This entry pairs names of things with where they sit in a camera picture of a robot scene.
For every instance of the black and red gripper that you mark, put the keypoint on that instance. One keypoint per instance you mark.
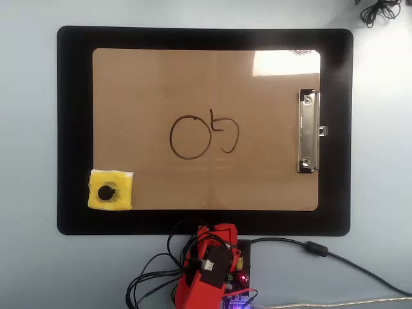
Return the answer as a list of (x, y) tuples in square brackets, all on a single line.
[(219, 264)]

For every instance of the yellow sponge with black knob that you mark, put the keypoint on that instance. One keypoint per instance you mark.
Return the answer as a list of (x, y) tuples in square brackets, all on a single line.
[(122, 183)]

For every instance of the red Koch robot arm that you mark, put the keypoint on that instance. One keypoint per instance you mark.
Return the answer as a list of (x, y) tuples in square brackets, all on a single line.
[(199, 293)]

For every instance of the controller circuit board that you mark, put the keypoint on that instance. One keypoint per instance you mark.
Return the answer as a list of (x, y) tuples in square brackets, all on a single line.
[(241, 278)]

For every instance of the silver metal clipboard clip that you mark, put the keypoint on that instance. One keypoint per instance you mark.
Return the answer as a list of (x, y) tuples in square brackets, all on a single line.
[(307, 128)]

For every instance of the brown clipboard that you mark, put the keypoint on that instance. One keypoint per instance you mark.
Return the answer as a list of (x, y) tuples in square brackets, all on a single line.
[(161, 80)]

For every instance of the black mat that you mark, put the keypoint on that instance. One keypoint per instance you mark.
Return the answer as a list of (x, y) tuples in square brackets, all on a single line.
[(74, 96)]

